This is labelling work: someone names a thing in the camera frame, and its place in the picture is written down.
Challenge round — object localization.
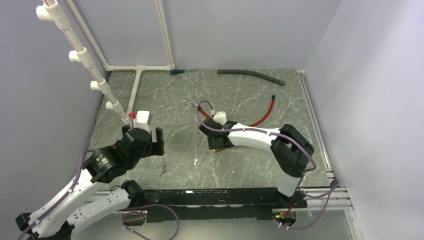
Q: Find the brass padlock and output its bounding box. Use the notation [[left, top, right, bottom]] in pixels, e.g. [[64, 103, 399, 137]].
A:
[[212, 148, 226, 153]]

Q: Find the red cable lock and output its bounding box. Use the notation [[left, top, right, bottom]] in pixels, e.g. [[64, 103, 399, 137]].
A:
[[190, 94, 277, 128]]

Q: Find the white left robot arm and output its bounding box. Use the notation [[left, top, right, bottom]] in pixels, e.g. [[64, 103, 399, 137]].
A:
[[15, 125, 165, 240]]

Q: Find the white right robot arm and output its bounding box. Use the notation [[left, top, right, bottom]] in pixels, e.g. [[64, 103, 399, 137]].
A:
[[198, 118, 316, 208]]

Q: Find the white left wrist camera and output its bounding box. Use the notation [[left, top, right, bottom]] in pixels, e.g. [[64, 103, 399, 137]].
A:
[[128, 110, 152, 132]]

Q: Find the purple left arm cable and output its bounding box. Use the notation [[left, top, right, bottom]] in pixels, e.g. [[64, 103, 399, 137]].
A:
[[16, 115, 180, 240]]

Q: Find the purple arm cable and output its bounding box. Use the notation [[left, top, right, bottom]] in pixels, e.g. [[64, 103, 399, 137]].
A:
[[195, 100, 340, 231], [16, 115, 180, 240]]

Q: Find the dark rubber hose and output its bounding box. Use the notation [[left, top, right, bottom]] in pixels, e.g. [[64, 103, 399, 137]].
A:
[[216, 69, 286, 87]]

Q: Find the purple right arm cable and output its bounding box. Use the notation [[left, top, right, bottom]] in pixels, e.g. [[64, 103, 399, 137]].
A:
[[195, 100, 340, 231]]

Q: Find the aluminium frame rail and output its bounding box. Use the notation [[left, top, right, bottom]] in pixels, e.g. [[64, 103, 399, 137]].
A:
[[296, 70, 354, 212]]

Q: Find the white PVC pipe frame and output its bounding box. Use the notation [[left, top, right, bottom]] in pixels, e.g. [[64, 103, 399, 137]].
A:
[[35, 0, 176, 124]]

